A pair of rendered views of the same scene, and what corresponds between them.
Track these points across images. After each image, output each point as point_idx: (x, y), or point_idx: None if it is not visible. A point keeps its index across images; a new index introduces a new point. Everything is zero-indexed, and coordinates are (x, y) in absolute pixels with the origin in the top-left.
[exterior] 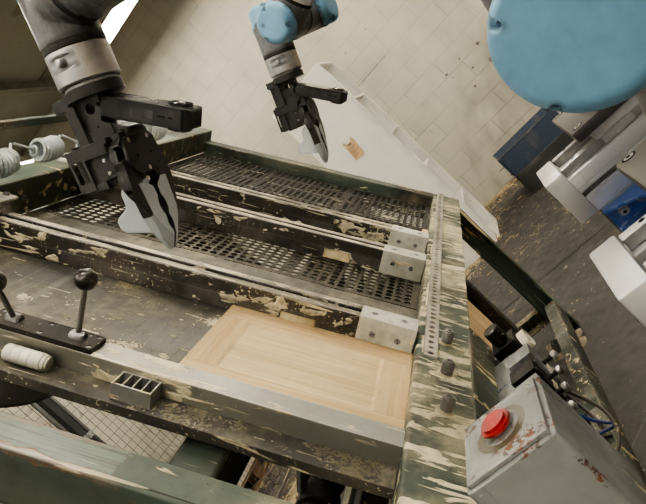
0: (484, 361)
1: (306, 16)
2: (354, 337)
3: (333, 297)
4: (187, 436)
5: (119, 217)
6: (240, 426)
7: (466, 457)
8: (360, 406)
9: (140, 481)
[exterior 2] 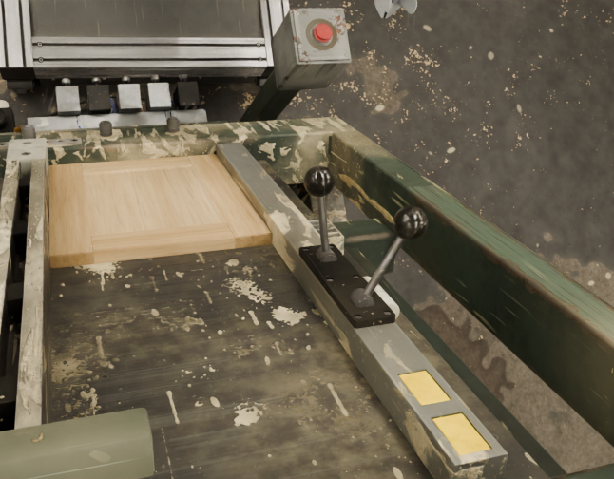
0: None
1: None
2: (48, 188)
3: (5, 173)
4: None
5: (416, 1)
6: None
7: (327, 59)
8: (190, 170)
9: (420, 178)
